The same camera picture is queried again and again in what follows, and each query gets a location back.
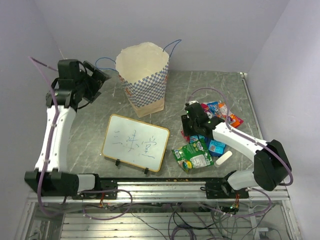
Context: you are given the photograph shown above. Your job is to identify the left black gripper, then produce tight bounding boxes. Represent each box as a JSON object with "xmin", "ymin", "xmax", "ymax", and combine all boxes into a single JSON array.
[{"xmin": 76, "ymin": 60, "xmax": 112, "ymax": 103}]

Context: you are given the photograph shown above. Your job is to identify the small red candy packet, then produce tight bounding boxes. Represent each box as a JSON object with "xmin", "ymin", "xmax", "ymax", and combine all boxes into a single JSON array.
[{"xmin": 180, "ymin": 130, "xmax": 190, "ymax": 143}]

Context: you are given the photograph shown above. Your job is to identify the green snack packet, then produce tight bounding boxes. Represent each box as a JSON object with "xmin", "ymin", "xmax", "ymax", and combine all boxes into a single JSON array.
[{"xmin": 171, "ymin": 139, "xmax": 214, "ymax": 173}]

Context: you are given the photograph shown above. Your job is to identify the colourful small snack packet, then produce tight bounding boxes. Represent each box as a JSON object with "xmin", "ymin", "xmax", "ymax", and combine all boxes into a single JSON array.
[{"xmin": 206, "ymin": 101, "xmax": 223, "ymax": 118}]

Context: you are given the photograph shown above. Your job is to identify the teal snack packet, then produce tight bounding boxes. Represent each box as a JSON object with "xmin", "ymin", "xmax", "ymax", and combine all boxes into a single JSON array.
[{"xmin": 189, "ymin": 135, "xmax": 226, "ymax": 157}]

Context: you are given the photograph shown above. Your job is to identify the pink snack packet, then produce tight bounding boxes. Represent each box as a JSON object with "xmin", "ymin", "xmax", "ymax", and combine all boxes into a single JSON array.
[{"xmin": 199, "ymin": 102, "xmax": 245, "ymax": 126}]

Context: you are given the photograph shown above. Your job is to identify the blue checkered paper bag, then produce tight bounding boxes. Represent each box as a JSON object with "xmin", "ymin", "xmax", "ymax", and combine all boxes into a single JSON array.
[{"xmin": 94, "ymin": 39, "xmax": 183, "ymax": 118}]

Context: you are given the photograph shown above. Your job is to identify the orange snack packet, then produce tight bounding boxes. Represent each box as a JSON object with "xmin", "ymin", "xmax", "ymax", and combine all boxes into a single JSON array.
[{"xmin": 218, "ymin": 101, "xmax": 244, "ymax": 128}]

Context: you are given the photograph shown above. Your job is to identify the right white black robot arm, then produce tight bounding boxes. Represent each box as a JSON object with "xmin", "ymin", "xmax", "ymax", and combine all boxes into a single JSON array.
[{"xmin": 181, "ymin": 101, "xmax": 294, "ymax": 198}]

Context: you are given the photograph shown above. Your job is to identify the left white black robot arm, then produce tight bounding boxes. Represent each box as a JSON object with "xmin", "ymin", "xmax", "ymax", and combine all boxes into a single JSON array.
[{"xmin": 24, "ymin": 59, "xmax": 110, "ymax": 199}]

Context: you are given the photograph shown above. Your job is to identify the white whiteboard eraser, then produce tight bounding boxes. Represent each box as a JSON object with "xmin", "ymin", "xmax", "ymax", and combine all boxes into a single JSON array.
[{"xmin": 214, "ymin": 150, "xmax": 233, "ymax": 168}]

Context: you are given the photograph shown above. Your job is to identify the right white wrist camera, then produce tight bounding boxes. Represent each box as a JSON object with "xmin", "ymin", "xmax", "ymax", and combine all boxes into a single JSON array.
[{"xmin": 185, "ymin": 100, "xmax": 199, "ymax": 106}]

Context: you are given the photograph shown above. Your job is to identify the small whiteboard with yellow frame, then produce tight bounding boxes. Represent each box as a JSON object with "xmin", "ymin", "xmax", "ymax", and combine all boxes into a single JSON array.
[{"xmin": 101, "ymin": 114, "xmax": 170, "ymax": 173}]

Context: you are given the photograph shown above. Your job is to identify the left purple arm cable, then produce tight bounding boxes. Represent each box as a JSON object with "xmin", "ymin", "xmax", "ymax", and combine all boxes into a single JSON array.
[{"xmin": 28, "ymin": 56, "xmax": 133, "ymax": 221}]

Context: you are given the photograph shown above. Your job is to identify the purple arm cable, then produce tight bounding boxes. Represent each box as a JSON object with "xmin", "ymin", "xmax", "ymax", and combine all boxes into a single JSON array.
[
  {"xmin": 187, "ymin": 87, "xmax": 294, "ymax": 218},
  {"xmin": 28, "ymin": 56, "xmax": 133, "ymax": 221}
]

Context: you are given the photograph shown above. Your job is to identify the aluminium extrusion rail frame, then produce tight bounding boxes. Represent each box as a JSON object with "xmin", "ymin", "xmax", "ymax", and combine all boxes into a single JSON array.
[{"xmin": 26, "ymin": 180, "xmax": 292, "ymax": 204}]

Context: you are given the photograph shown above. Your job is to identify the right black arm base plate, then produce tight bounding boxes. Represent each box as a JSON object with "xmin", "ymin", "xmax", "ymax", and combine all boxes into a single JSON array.
[{"xmin": 200, "ymin": 178, "xmax": 249, "ymax": 200}]

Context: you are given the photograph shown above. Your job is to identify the tangled floor cables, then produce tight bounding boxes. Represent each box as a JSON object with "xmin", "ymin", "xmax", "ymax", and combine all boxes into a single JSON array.
[{"xmin": 82, "ymin": 201, "xmax": 281, "ymax": 240}]

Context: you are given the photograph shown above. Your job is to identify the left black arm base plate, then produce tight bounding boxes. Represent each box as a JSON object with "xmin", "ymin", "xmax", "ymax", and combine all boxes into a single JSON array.
[{"xmin": 71, "ymin": 180, "xmax": 118, "ymax": 200}]

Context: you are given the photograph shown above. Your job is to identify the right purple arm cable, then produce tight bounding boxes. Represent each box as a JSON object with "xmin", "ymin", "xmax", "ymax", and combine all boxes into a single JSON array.
[{"xmin": 187, "ymin": 87, "xmax": 294, "ymax": 218}]

